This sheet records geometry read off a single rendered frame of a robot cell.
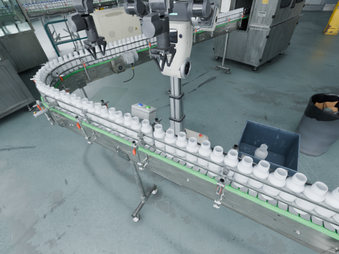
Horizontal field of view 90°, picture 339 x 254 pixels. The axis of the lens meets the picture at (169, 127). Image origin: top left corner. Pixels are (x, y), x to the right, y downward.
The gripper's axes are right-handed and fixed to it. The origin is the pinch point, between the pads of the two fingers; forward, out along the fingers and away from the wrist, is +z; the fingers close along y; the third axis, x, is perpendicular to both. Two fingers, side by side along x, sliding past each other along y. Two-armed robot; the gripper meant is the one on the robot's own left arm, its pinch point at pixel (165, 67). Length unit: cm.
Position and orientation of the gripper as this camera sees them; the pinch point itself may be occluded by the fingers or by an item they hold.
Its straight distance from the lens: 83.6
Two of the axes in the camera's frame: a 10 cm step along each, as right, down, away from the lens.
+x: -8.6, -3.0, 4.2
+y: 5.1, -5.7, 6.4
